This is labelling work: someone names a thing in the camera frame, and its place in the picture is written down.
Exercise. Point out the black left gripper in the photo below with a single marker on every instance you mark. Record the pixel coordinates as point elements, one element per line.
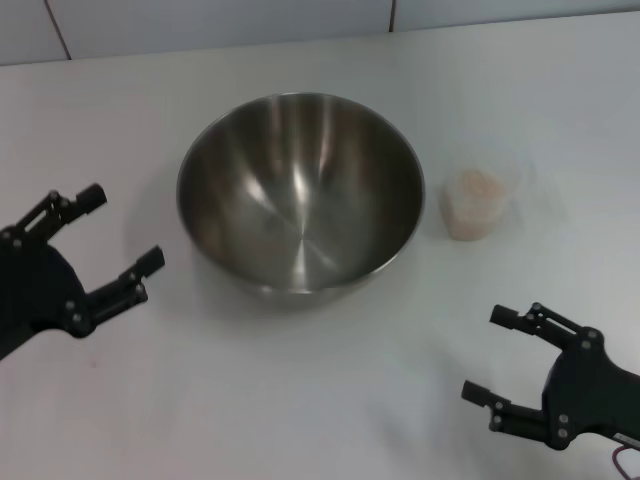
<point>35,290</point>

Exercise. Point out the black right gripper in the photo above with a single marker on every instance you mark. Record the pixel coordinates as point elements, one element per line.
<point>595,390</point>

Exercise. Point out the clear plastic measuring cup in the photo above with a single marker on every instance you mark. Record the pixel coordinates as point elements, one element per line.
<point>515,186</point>

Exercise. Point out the stainless steel mixing bowl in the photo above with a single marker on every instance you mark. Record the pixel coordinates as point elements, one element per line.
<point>300,200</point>

